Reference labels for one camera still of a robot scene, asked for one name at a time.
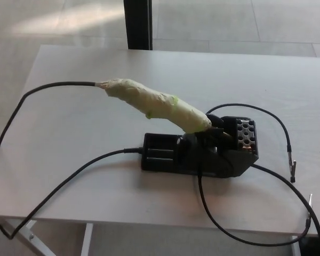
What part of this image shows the tape-wrapped soldering iron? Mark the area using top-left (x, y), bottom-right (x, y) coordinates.
top-left (94, 77), bottom-right (231, 141)

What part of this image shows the black soldering iron stand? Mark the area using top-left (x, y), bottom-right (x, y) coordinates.
top-left (140, 115), bottom-right (259, 179)

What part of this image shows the black window pillar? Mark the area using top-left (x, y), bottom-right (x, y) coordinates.
top-left (124, 0), bottom-right (153, 51)

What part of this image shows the black floor item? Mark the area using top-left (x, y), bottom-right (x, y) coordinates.
top-left (300, 236), bottom-right (320, 256)

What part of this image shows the black soldering iron cable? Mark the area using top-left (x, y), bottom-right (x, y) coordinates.
top-left (0, 81), bottom-right (144, 239)

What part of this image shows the white table frame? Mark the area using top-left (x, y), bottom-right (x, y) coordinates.
top-left (0, 219), bottom-right (302, 256)

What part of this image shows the black flexible cable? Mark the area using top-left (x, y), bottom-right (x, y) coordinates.
top-left (252, 164), bottom-right (320, 239)

